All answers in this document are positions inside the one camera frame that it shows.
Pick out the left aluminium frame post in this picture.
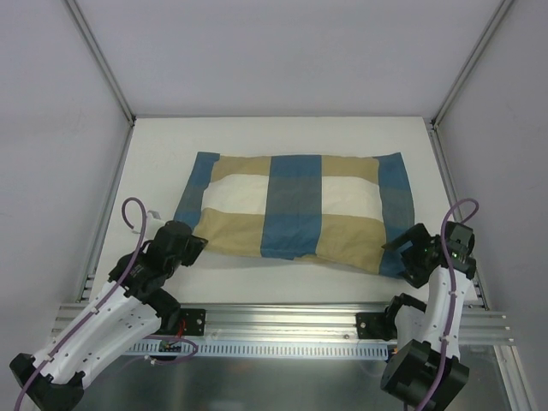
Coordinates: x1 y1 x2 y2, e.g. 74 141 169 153
62 0 136 127

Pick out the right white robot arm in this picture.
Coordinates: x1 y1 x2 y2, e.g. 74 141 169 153
380 222 476 410

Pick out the blue tan white checked pillowcase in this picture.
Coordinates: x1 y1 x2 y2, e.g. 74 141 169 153
174 152 415 277

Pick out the slotted white cable duct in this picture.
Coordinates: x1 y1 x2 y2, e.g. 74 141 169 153
126 339 389 361

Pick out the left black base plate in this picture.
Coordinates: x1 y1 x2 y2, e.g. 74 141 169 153
163 308 206 337

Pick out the aluminium mounting rail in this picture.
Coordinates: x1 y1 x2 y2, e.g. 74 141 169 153
51 301 515 348

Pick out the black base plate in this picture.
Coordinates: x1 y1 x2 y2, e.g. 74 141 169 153
355 312 397 341
163 308 206 337

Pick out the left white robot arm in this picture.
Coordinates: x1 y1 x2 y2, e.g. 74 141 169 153
9 221 207 410

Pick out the right aluminium frame post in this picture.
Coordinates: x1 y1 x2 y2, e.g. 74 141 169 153
431 0 515 129

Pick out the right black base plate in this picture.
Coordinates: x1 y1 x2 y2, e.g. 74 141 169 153
355 312 397 341

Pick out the aluminium frame post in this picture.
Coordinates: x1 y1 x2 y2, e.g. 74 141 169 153
431 0 515 129
62 0 136 127

